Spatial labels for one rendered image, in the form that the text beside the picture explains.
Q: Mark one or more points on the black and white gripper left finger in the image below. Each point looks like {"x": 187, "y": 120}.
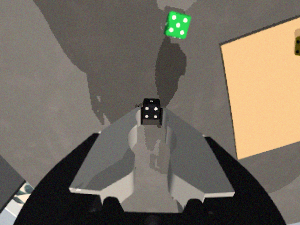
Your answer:
{"x": 101, "y": 166}

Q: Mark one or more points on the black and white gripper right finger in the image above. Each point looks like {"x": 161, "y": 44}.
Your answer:
{"x": 199, "y": 168}

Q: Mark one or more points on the peach flat mat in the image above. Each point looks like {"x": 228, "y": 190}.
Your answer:
{"x": 262, "y": 75}

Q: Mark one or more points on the green die with white pips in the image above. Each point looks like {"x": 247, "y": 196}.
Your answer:
{"x": 177, "y": 25}

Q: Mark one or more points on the yellow die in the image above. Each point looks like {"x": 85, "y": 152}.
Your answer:
{"x": 297, "y": 46}

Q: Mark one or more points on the black die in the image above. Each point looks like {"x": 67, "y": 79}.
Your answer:
{"x": 151, "y": 108}

